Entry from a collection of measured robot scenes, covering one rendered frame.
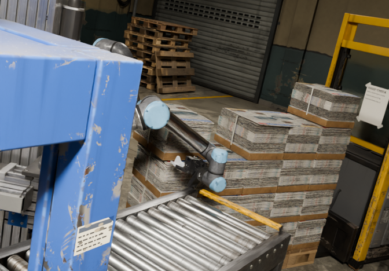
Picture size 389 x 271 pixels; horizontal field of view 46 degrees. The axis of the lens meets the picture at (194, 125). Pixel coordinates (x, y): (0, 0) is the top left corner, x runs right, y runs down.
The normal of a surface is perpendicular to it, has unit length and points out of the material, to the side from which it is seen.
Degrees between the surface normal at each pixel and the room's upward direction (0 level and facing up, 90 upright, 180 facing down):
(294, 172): 89
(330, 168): 90
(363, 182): 90
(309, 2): 90
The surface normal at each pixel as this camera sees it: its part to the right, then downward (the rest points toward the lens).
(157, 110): 0.37, 0.24
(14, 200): -0.04, 0.23
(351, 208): -0.83, -0.04
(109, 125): 0.79, 0.29
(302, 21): -0.58, 0.08
